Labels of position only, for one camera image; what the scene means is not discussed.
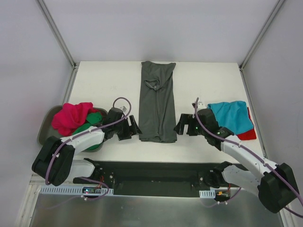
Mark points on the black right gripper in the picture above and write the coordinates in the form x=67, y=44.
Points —
x=189, y=126

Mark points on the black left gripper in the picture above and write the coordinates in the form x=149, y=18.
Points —
x=128, y=127

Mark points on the grey t-shirt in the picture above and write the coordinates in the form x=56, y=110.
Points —
x=157, y=118

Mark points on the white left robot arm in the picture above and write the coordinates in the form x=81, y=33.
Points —
x=54, y=161

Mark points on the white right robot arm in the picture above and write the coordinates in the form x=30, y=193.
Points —
x=273, y=184

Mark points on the green t-shirt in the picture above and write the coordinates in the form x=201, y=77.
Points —
x=91, y=119

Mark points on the teal folded t-shirt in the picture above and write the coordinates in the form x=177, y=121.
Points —
x=232, y=115

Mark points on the magenta t-shirt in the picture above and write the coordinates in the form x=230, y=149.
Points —
x=71, y=117

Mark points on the red folded t-shirt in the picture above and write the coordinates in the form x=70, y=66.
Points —
x=247, y=134

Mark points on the grey plastic bin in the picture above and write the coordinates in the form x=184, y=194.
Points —
x=46, y=129

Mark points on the right white cable duct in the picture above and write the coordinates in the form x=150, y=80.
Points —
x=207, y=194

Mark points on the white cable duct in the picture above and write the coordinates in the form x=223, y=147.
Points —
x=207, y=194
x=76, y=190

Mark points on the left aluminium frame post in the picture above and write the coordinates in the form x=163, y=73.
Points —
x=56, y=32

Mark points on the aluminium frame post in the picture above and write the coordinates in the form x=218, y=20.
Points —
x=261, y=34
x=56, y=32

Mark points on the left white cable duct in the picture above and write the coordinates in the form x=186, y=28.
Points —
x=76, y=190

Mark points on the right aluminium frame post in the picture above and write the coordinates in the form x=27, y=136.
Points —
x=261, y=34

